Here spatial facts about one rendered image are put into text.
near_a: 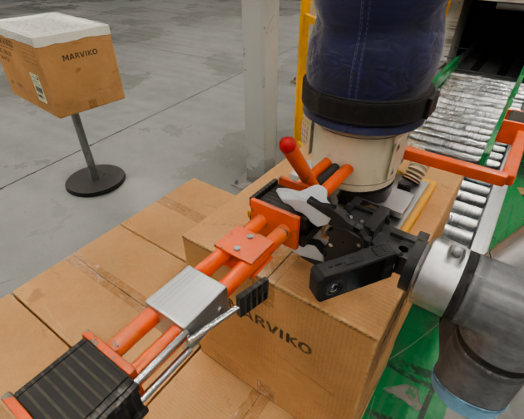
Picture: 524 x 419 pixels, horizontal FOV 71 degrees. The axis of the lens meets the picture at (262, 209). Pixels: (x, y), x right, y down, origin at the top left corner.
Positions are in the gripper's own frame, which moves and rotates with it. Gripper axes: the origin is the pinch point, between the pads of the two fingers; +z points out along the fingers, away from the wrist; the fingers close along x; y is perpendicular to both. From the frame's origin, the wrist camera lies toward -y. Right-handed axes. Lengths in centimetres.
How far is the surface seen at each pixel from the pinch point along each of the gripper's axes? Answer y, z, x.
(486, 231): 87, -31, -47
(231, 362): -1.8, 9.8, -48.1
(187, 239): -1.6, 19.3, -13.5
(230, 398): -7, 6, -53
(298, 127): 187, 101, -84
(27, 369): -30, 52, -54
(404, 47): 20.0, -7.0, 21.1
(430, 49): 23.9, -9.7, 20.6
